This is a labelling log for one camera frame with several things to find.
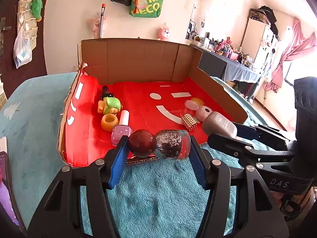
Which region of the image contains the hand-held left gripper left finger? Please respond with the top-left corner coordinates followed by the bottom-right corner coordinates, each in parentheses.
top-left (27, 136), bottom-right (129, 238)

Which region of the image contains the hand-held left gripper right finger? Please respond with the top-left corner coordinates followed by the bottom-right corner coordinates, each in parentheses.
top-left (189, 136), bottom-right (290, 238)

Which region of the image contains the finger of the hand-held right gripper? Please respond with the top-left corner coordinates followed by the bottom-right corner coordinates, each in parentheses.
top-left (234, 123), bottom-right (295, 143)
top-left (207, 133), bottom-right (294, 165)

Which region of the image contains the brown eye shadow case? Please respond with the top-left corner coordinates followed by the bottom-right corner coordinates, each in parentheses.
top-left (202, 111), bottom-right (238, 139)

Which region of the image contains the purple nail polish bottle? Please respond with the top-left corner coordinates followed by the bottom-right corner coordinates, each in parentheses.
top-left (111, 110), bottom-right (133, 147)

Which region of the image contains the amber round jar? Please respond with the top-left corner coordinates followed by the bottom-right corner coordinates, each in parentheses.
top-left (101, 113), bottom-right (120, 132)

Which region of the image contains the glitter bottle with red cap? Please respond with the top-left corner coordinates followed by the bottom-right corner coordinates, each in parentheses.
top-left (128, 129), bottom-right (192, 161)

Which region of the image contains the clear cup with gold studs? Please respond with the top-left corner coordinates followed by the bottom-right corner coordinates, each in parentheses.
top-left (181, 100), bottom-right (200, 131)

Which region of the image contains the pink round compact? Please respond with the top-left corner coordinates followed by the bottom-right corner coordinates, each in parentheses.
top-left (195, 105), bottom-right (213, 121)

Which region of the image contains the yellow green toy figure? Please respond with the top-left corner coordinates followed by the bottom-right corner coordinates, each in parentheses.
top-left (97, 97), bottom-right (123, 115)

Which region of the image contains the black nail polish bottle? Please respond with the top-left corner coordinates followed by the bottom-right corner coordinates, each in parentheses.
top-left (100, 85), bottom-right (115, 101)

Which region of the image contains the cardboard box with red lining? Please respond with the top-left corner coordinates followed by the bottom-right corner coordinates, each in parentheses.
top-left (57, 38), bottom-right (249, 168)

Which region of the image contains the dresser with cosmetics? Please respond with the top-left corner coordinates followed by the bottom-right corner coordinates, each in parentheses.
top-left (191, 31), bottom-right (262, 100)

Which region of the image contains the pink curtain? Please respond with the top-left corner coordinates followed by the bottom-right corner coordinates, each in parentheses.
top-left (263, 20), bottom-right (317, 93)

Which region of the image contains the white wardrobe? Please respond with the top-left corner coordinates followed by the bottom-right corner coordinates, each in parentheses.
top-left (241, 9), bottom-right (278, 80)

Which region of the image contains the smartphone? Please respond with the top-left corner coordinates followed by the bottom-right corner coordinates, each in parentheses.
top-left (0, 151), bottom-right (21, 227)

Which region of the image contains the white flat stand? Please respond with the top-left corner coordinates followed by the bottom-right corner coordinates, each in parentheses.
top-left (0, 136), bottom-right (10, 154)

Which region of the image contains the pink plush toy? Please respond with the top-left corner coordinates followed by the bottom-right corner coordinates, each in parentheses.
top-left (88, 15), bottom-right (107, 39)
top-left (157, 25), bottom-right (172, 41)

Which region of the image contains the orange tipped stick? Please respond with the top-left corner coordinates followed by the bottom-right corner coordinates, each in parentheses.
top-left (99, 4), bottom-right (106, 39)

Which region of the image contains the clear plastic bag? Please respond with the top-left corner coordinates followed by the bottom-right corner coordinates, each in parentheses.
top-left (13, 27), bottom-right (32, 69)

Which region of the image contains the green tote bag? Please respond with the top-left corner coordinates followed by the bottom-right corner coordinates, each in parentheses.
top-left (129, 0), bottom-right (165, 18)

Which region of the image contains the clear hanging organizer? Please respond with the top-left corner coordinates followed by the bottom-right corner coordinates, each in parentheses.
top-left (16, 0), bottom-right (42, 55)

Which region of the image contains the green plush toy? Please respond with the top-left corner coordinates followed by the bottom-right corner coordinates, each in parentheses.
top-left (30, 0), bottom-right (43, 21)

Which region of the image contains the dark wooden door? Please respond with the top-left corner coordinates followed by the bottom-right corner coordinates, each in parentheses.
top-left (0, 0), bottom-right (51, 85)

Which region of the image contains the metal door handle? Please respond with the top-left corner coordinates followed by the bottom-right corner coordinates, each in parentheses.
top-left (0, 17), bottom-right (11, 56)

